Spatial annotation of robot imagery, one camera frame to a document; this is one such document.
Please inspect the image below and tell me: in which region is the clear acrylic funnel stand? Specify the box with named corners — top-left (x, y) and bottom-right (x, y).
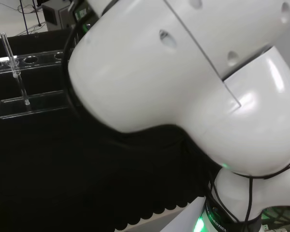
top-left (0, 32), bottom-right (72, 120)

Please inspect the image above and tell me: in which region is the black bench cloth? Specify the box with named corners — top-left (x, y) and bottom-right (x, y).
top-left (0, 28), bottom-right (224, 232)

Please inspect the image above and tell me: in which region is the grey metal box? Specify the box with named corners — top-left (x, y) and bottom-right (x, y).
top-left (42, 2), bottom-right (76, 31)

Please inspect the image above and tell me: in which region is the black tripod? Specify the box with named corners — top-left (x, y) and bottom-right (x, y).
top-left (18, 0), bottom-right (46, 36)

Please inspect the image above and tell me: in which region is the black cable bundle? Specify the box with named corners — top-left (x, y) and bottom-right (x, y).
top-left (203, 154), bottom-right (290, 229)

